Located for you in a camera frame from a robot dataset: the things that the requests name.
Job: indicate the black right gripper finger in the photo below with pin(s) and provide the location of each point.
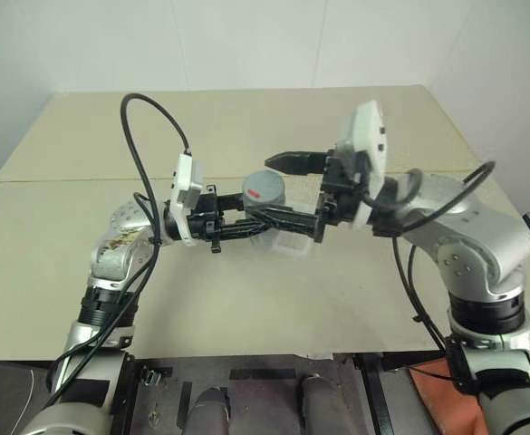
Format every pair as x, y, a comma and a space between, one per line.
291, 222
296, 163

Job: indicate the long black tape strip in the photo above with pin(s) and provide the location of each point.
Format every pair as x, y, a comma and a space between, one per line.
262, 374

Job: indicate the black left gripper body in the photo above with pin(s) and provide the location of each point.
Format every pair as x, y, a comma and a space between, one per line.
206, 222

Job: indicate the black table frame bar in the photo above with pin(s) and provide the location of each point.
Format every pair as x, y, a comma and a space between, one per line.
375, 394
124, 399

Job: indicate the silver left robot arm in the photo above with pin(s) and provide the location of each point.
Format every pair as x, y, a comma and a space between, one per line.
115, 260

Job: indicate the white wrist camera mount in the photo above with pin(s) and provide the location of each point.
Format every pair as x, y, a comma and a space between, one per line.
372, 136
184, 176

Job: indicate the black mat with white lines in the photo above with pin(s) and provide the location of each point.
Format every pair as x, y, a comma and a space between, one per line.
2, 394

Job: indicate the clear plastic box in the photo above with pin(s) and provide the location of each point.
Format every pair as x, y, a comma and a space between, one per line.
294, 248

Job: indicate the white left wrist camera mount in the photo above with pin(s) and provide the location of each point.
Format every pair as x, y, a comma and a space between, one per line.
184, 176

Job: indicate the dark grey rounded shape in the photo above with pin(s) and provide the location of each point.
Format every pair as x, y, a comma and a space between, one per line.
210, 410
317, 403

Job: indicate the small metal clip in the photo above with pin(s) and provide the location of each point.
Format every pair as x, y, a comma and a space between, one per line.
152, 376

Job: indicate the clear plastic jar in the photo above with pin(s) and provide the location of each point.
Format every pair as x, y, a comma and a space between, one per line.
266, 241

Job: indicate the grey jar lid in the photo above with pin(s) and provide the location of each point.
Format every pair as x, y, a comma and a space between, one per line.
269, 185

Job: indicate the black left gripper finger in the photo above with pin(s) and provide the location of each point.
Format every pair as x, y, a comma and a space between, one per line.
244, 228
233, 202

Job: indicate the orange cloth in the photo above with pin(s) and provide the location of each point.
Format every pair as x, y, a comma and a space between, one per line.
446, 399

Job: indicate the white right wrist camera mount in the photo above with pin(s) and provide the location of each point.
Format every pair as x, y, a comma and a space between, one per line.
372, 136

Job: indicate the short black tape strip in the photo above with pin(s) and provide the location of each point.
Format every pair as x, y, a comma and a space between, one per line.
185, 403

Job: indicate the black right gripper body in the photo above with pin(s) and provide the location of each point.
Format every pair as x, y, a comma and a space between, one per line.
339, 190

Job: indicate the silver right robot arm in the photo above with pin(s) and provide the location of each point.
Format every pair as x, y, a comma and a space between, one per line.
473, 235

